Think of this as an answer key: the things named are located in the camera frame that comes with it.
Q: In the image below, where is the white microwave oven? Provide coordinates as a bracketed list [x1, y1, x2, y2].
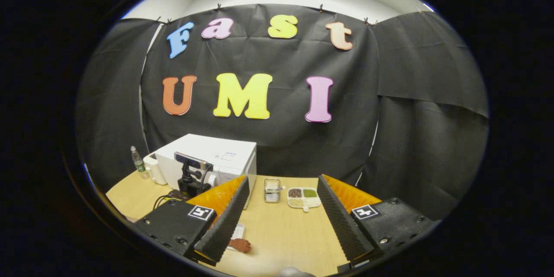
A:
[155, 134, 257, 209]

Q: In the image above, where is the white divided bean dish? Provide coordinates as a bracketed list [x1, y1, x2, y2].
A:
[287, 187, 322, 213]

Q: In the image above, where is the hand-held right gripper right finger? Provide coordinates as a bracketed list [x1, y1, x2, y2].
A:
[317, 174, 442, 267]

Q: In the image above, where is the clear water bottle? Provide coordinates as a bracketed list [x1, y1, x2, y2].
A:
[130, 146, 148, 179]

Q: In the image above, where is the red-brown meat piece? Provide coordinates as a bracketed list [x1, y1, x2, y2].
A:
[228, 238, 252, 254]

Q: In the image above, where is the white toaster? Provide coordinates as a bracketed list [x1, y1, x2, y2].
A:
[143, 152, 167, 185]

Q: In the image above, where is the metal wire basket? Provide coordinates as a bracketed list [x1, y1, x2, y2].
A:
[264, 178, 283, 203]

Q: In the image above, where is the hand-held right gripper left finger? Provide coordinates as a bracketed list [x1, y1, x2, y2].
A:
[134, 175, 251, 266]

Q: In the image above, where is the white rectangular tray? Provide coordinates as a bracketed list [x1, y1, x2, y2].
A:
[229, 224, 245, 249]

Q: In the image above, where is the black cable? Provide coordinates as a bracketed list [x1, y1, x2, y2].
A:
[152, 194, 174, 210]

